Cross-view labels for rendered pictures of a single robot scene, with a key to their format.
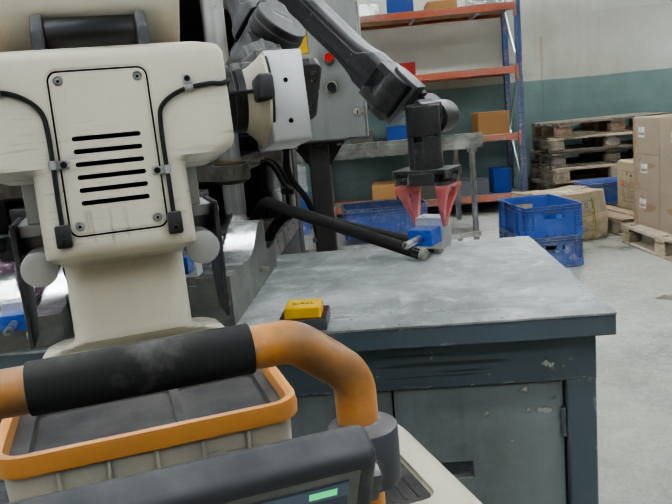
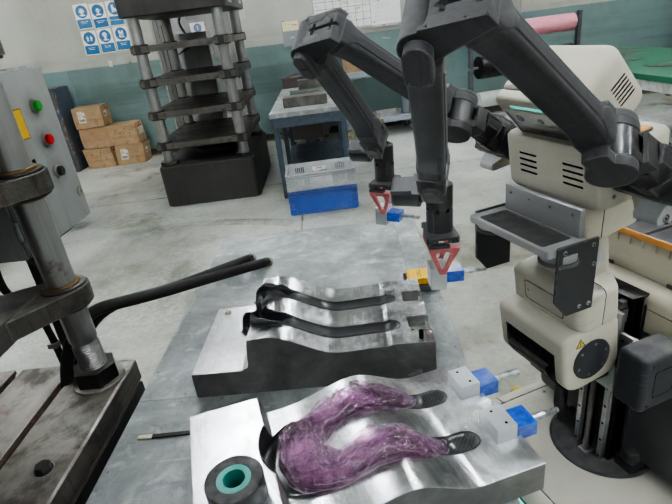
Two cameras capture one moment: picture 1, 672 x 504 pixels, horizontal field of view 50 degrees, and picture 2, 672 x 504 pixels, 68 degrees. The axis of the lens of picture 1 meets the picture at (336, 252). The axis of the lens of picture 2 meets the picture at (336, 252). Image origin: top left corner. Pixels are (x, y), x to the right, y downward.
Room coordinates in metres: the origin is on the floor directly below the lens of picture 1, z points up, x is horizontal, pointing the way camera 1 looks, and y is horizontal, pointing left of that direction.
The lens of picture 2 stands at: (1.41, 1.24, 1.48)
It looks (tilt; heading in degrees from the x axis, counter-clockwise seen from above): 25 degrees down; 269
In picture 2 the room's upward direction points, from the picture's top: 7 degrees counter-clockwise
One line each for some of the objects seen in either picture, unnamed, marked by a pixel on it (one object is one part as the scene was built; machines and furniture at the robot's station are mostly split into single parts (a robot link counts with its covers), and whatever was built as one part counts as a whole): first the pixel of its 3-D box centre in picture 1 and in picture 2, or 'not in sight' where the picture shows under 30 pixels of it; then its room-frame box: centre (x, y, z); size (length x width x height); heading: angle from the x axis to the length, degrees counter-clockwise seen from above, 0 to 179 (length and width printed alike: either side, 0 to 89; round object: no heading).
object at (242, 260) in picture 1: (194, 263); (314, 325); (1.46, 0.29, 0.87); 0.50 x 0.26 x 0.14; 175
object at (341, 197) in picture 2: not in sight; (322, 193); (1.36, -3.00, 0.11); 0.61 x 0.41 x 0.22; 178
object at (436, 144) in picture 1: (425, 157); (384, 173); (1.21, -0.16, 1.06); 0.10 x 0.07 x 0.07; 57
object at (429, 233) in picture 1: (422, 237); (398, 215); (1.18, -0.15, 0.93); 0.13 x 0.05 x 0.05; 148
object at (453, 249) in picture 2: not in sight; (441, 253); (1.16, 0.27, 0.99); 0.07 x 0.07 x 0.09; 87
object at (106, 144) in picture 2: not in sight; (113, 134); (4.14, -6.00, 0.42); 0.86 x 0.33 x 0.83; 178
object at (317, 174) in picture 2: not in sight; (320, 174); (1.36, -3.00, 0.28); 0.61 x 0.41 x 0.15; 178
